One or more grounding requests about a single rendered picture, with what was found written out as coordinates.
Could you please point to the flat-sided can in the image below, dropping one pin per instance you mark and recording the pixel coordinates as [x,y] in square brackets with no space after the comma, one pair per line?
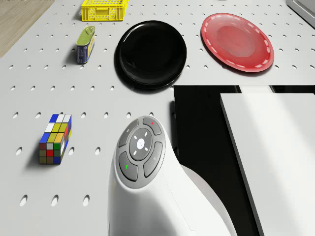
[85,46]

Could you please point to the black stove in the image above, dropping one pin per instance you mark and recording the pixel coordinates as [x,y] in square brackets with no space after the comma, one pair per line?
[197,147]

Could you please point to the white cabinet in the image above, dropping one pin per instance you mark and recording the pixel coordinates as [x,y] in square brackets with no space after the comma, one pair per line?
[305,8]

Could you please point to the yellow basket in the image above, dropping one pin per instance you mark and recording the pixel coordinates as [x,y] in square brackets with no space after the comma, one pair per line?
[103,11]

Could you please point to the puzzle cube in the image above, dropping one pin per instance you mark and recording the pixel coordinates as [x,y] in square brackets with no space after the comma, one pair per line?
[55,140]

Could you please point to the red plate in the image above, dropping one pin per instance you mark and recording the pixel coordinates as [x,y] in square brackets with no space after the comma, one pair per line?
[237,43]

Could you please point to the black plate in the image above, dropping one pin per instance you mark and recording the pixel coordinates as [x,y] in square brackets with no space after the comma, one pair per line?
[151,54]

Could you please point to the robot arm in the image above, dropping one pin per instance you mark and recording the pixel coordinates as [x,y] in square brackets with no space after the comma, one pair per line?
[152,201]

